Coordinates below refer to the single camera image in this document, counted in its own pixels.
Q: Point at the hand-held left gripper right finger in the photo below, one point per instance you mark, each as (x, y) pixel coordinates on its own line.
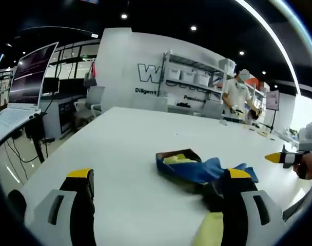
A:
(244, 205)

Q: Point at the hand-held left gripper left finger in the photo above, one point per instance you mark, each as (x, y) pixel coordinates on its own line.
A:
(66, 205)

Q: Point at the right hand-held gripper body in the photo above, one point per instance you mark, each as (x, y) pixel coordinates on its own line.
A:
(307, 137)

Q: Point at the blue yellow black garment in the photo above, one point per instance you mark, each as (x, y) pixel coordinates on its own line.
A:
(186, 167)

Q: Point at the person's right hand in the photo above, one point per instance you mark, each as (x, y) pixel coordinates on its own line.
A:
(308, 166)

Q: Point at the white clutter on table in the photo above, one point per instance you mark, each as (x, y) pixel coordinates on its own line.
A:
(287, 137)

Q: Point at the small yellow table item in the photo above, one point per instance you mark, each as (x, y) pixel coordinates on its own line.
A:
(262, 132)

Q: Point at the display screen on stand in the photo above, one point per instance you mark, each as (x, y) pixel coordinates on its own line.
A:
(272, 100)

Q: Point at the white side desk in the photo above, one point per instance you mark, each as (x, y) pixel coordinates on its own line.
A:
(7, 133)

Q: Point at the grey office chair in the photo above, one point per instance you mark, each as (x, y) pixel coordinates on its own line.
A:
(94, 100)

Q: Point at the white box on shelf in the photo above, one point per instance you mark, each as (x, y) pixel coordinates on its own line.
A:
(226, 63)

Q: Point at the white storage bin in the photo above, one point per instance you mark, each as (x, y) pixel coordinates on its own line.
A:
(175, 73)
(188, 76)
(202, 79)

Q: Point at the black computer monitor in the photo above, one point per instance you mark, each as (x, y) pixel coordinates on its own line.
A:
(50, 85)

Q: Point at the metal storage shelf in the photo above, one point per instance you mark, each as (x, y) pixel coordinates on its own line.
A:
(189, 88)

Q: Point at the grey hanging bag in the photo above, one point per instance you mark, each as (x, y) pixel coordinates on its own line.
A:
(90, 80)

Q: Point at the open white laptop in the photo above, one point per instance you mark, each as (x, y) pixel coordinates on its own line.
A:
(27, 82)

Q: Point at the pink hanging cloth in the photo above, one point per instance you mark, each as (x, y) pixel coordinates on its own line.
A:
(94, 69)

